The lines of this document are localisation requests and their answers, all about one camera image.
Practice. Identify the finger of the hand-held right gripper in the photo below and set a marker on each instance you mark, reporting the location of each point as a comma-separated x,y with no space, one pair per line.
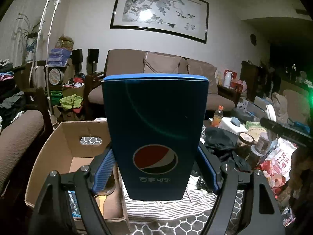
286,131

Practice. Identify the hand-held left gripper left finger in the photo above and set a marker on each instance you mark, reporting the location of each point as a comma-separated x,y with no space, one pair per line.
105,170

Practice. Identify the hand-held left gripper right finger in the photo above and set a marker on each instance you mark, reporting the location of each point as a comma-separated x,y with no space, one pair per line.
208,168

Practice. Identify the cardboard box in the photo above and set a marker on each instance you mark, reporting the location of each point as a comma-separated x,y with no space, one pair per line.
61,149

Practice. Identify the blue paper cup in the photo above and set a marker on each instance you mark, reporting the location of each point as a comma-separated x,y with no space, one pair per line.
156,117

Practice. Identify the person's right forearm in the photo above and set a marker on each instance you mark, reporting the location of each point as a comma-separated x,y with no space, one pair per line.
302,176

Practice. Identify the white plastic container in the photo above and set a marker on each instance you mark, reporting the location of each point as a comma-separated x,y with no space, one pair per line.
231,126

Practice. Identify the brown tape roll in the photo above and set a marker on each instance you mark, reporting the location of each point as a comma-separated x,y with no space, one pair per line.
109,188

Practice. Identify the black cloth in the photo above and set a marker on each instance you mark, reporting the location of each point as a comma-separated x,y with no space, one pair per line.
220,140

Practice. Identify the red white snack bag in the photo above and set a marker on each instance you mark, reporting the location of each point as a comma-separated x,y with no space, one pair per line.
281,161

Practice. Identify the wooden brush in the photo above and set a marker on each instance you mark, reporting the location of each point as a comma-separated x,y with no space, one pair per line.
102,202

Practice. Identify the clear glass jar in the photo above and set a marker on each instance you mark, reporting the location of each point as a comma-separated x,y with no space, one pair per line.
258,151

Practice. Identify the brown lidded glass jar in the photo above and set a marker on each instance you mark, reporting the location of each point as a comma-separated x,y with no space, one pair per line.
245,143

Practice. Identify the orange drink bottle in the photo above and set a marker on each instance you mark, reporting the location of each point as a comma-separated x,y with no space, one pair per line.
217,117

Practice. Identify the grey patterned table mat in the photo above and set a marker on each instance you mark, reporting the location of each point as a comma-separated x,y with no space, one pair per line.
168,215

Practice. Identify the wooden side table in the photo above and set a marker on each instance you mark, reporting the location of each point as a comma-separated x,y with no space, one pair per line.
229,95

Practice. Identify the brown sofa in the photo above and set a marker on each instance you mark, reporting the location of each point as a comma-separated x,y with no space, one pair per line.
220,98

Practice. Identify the green cloth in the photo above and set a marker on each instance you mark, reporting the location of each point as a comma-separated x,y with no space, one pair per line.
71,101

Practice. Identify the white thermos flask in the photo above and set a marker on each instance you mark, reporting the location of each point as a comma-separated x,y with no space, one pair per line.
227,79

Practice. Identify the brown armchair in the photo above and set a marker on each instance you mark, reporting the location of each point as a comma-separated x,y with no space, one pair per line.
17,137

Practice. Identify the brown sofa cushion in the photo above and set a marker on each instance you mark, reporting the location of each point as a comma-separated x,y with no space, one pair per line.
161,62
204,73

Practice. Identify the round decorated tin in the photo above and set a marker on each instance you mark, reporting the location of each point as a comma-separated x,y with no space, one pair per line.
55,76

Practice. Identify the black speaker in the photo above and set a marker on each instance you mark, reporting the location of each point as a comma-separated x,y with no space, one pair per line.
93,55
77,55

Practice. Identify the pile of clothes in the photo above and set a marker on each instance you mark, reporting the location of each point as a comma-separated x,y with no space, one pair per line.
9,95

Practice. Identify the stack of blue boxes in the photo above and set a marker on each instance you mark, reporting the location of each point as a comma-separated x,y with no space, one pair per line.
58,56

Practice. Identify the white floor lamp stand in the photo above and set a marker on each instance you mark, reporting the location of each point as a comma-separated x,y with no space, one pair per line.
47,41

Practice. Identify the potted plant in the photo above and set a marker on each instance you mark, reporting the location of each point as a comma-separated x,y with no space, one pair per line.
30,39

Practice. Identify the framed ink painting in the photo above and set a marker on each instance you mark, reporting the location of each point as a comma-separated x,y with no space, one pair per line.
159,12

